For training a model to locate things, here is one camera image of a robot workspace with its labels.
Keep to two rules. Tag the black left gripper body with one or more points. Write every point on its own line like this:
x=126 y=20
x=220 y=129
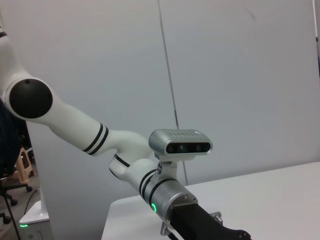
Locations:
x=197 y=225

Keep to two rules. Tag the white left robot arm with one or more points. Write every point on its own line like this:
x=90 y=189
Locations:
x=75 y=127

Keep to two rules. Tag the white partition base foot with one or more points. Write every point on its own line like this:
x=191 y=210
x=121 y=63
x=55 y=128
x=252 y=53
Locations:
x=35 y=212

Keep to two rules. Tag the wooden stool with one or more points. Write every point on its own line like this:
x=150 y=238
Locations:
x=25 y=165

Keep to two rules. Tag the black stand pole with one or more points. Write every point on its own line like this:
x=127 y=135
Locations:
x=11 y=217

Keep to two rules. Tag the black office chair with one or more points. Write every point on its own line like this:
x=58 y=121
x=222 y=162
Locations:
x=12 y=187
x=10 y=140

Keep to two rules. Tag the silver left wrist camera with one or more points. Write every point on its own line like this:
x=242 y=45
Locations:
x=185 y=146

